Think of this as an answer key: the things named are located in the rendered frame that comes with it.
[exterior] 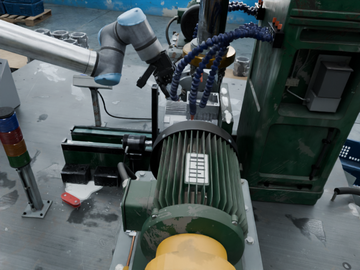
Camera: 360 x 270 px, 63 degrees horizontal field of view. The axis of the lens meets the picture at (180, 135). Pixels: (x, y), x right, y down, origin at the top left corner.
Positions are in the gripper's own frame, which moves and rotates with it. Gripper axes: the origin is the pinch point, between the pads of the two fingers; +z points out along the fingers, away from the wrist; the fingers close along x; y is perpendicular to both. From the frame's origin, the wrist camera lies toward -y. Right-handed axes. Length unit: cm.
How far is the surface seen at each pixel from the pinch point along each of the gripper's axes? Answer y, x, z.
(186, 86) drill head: 3.7, 14.8, 2.7
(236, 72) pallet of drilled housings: 10, 242, 108
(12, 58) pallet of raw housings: -206, 201, -34
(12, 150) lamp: -39, -39, -23
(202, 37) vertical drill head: 22.6, -9.5, -20.7
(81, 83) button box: -40.0, 16.8, -18.8
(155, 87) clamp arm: 4.1, -20.3, -16.1
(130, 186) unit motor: 9, -70, -20
